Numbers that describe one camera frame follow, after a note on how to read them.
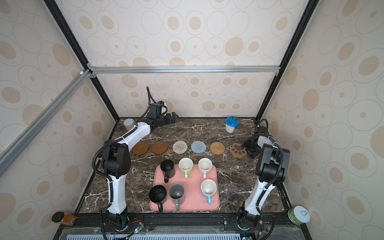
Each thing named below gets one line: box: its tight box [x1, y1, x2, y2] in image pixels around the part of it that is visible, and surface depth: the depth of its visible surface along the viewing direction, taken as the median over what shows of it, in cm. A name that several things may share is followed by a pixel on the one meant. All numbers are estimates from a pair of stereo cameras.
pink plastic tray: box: [149, 164, 220, 213], surface depth 83 cm
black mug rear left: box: [160, 159, 176, 184], surface depth 87 cm
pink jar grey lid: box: [123, 118, 134, 131], surface depth 112 cm
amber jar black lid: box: [51, 211, 77, 226], surface depth 70 cm
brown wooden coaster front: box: [152, 140, 168, 155], surface depth 105 cm
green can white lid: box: [287, 205, 311, 225], surface depth 74 cm
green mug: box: [178, 157, 194, 180], surface depth 87 cm
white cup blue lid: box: [225, 116, 240, 134], surface depth 108 cm
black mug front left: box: [149, 184, 168, 213], surface depth 77 cm
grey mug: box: [168, 183, 185, 211], surface depth 76 cm
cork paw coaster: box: [229, 142, 247, 159], surface depth 102 cm
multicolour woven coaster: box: [172, 140, 188, 154], surface depth 105 cm
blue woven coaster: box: [191, 140, 207, 154], surface depth 105 cm
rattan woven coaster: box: [209, 142, 226, 155], surface depth 105 cm
